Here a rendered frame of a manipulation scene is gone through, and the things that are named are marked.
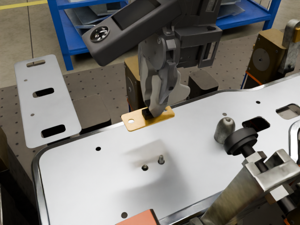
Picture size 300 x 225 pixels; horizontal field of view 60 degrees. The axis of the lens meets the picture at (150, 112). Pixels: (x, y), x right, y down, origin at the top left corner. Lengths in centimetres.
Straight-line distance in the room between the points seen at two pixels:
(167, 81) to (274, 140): 27
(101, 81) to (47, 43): 182
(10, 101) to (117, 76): 42
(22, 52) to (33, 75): 217
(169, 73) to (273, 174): 18
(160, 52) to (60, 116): 28
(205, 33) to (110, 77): 80
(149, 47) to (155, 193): 22
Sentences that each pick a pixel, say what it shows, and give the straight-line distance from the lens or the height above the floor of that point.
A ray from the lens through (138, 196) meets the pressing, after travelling 42.
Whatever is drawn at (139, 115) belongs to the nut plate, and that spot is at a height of 106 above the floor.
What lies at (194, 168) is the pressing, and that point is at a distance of 45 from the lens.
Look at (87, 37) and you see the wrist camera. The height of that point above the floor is 122.
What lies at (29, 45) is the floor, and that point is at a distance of 292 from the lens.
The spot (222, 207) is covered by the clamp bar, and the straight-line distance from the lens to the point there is 26.
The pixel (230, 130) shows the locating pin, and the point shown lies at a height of 104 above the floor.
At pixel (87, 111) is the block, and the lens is 57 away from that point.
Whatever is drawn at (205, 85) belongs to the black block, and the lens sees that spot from 61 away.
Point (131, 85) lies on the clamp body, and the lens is 57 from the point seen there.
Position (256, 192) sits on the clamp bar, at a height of 120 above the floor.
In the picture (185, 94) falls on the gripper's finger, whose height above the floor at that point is 111.
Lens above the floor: 137
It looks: 46 degrees down
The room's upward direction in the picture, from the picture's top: straight up
